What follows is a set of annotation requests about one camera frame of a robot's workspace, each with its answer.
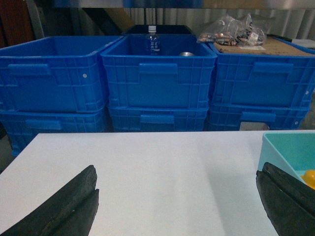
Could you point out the clear water bottle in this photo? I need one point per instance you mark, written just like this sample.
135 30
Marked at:
152 42

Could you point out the lower left blue crate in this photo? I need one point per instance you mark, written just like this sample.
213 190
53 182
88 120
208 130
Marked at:
22 127

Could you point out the upper left blue crate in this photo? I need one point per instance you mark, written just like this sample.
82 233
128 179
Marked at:
63 74

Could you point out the plastic bag of batteries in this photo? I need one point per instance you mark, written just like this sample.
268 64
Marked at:
250 30

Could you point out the blue crate with bottle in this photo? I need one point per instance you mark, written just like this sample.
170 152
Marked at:
166 81

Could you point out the lower middle blue crate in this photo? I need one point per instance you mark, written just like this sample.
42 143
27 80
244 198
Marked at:
134 119

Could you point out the teal plastic tray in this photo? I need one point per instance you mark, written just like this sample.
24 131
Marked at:
291 151

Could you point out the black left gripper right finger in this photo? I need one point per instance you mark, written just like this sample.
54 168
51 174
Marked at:
288 202

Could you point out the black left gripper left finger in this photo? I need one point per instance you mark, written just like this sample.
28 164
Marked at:
68 212

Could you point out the blue crate with cardboard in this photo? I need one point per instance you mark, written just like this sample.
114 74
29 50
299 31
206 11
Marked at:
281 74

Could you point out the brown cardboard sheet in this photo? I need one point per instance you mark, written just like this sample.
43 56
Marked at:
261 46

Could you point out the lower right blue crate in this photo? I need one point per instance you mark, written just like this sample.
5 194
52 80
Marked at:
226 117

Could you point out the silver metal can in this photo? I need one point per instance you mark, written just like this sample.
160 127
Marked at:
186 54

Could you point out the yellow toy block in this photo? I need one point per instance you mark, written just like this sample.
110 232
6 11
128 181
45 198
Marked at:
309 178

